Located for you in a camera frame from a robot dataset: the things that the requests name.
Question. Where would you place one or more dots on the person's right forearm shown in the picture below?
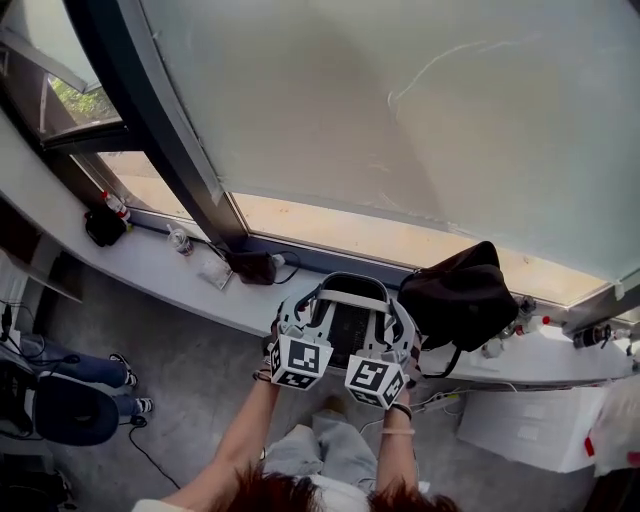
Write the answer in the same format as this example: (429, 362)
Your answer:
(397, 460)

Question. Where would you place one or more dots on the clear bag of bottles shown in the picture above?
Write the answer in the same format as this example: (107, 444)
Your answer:
(617, 425)

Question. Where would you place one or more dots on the person's beige shoe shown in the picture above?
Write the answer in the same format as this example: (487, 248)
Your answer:
(334, 404)

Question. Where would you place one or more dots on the clear plastic packet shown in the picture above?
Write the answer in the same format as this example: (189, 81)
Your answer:
(215, 272)

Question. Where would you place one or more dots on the person's white shirt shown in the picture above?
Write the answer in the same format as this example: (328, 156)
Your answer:
(340, 495)

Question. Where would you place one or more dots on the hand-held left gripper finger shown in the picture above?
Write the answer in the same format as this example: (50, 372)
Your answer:
(287, 310)
(324, 320)

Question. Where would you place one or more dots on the white power strip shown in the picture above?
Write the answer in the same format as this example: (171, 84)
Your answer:
(442, 401)

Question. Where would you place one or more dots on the small black pouch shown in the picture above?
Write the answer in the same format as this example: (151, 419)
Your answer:
(105, 227)

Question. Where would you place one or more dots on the black canister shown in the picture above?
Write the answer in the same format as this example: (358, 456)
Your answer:
(592, 336)

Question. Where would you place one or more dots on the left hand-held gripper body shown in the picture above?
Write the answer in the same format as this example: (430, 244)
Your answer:
(302, 360)

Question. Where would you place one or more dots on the black wrist band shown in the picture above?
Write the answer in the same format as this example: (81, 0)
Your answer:
(401, 410)

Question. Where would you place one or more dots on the person's left hand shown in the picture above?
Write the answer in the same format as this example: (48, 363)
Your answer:
(267, 352)

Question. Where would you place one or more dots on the dark wrist band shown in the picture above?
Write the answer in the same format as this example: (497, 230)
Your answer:
(261, 375)

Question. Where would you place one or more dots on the clear plastic cup with straw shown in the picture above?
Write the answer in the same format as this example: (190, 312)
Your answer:
(181, 242)

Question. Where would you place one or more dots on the dark window frame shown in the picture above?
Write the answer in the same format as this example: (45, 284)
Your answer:
(150, 125)

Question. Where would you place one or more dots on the brown handbag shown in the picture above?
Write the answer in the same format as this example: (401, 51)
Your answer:
(255, 267)

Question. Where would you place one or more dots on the black round chair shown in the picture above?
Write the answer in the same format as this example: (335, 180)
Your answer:
(75, 412)

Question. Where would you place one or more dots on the person's left forearm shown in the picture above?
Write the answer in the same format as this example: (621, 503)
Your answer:
(240, 435)

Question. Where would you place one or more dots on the person's light grey trousers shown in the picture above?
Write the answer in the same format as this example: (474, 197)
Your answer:
(340, 445)

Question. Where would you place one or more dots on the white metal cabinet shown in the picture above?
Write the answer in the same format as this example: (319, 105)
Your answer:
(530, 430)

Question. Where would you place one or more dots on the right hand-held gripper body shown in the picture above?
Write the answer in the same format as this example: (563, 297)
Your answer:
(375, 377)

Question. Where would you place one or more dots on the black backpack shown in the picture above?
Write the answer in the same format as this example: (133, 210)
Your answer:
(460, 300)

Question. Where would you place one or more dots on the red cap plastic bottle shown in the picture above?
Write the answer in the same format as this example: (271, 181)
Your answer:
(117, 206)
(535, 325)

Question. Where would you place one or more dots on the person's right hand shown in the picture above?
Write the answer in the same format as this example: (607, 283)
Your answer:
(415, 367)

